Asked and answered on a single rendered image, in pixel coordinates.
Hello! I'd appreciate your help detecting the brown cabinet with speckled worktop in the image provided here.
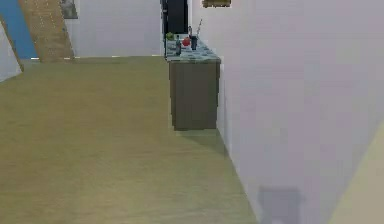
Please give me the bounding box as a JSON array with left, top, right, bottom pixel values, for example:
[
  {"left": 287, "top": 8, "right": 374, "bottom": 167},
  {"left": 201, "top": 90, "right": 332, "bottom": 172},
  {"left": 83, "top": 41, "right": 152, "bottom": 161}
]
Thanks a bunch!
[{"left": 164, "top": 35, "right": 222, "bottom": 132}]

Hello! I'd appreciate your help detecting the dark glass bottle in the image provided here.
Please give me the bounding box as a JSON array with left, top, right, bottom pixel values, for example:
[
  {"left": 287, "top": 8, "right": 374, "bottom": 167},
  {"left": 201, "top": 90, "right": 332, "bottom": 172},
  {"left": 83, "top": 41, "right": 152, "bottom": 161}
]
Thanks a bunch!
[{"left": 175, "top": 34, "right": 183, "bottom": 57}]

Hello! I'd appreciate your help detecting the black fridge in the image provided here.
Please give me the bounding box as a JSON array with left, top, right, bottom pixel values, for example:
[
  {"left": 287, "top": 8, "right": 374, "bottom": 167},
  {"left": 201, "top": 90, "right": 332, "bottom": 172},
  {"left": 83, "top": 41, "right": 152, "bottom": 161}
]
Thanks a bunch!
[{"left": 161, "top": 0, "right": 190, "bottom": 36}]

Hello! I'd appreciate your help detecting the brown wooden room door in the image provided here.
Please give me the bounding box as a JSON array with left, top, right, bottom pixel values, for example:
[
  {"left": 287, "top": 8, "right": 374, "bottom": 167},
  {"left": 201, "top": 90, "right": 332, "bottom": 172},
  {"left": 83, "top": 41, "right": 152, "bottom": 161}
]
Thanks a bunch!
[{"left": 18, "top": 0, "right": 76, "bottom": 63}]

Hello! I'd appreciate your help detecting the brown wall cupboard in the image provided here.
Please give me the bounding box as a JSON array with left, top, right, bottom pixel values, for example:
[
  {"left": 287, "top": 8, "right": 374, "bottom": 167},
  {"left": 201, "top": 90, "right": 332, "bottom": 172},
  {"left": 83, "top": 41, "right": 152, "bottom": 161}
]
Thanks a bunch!
[{"left": 201, "top": 0, "right": 232, "bottom": 9}]

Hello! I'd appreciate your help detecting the grey framed wall picture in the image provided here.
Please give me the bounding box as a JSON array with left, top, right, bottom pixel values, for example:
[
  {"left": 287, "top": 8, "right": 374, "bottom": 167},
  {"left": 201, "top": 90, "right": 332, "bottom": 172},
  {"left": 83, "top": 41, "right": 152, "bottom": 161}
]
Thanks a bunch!
[{"left": 59, "top": 0, "right": 79, "bottom": 20}]

